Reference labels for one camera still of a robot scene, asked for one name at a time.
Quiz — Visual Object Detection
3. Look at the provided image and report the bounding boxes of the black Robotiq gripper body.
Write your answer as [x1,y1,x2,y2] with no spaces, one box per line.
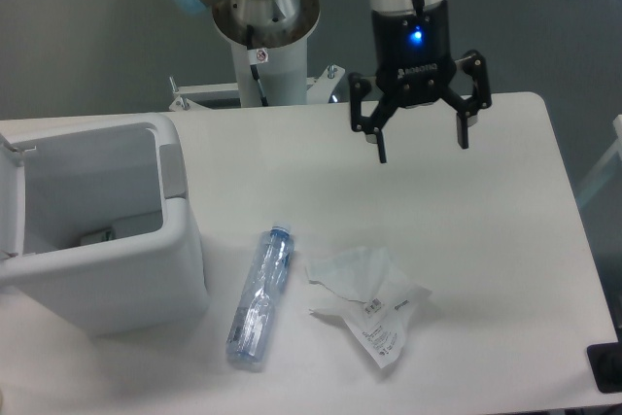
[371,0,457,108]

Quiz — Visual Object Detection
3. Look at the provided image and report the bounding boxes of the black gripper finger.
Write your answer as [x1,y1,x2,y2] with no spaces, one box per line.
[430,50,492,150]
[348,72,409,163]

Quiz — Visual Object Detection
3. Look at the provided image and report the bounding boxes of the white plastic wrapper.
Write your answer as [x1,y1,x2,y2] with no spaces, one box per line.
[306,247,432,368]

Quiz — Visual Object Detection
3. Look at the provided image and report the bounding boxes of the clear plastic water bottle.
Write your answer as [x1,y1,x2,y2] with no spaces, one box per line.
[225,222,294,366]

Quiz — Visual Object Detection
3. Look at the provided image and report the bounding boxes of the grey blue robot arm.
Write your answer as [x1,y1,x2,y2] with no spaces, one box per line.
[177,0,492,148]

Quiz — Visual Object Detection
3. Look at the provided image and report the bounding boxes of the white open trash can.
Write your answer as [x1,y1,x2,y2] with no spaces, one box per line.
[1,114,209,335]

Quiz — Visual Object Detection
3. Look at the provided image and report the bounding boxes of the white glass side furniture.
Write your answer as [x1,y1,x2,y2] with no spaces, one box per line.
[575,115,621,209]

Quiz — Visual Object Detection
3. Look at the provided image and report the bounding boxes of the black device at table edge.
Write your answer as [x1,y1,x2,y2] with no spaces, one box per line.
[587,342,621,394]

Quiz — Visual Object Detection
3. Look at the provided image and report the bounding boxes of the white pedestal base frame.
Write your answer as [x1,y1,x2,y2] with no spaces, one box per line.
[167,63,347,112]

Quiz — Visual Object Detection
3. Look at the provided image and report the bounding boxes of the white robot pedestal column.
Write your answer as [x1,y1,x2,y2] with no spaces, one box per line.
[229,39,307,108]

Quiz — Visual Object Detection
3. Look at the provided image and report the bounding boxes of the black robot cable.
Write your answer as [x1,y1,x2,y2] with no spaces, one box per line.
[244,24,270,108]

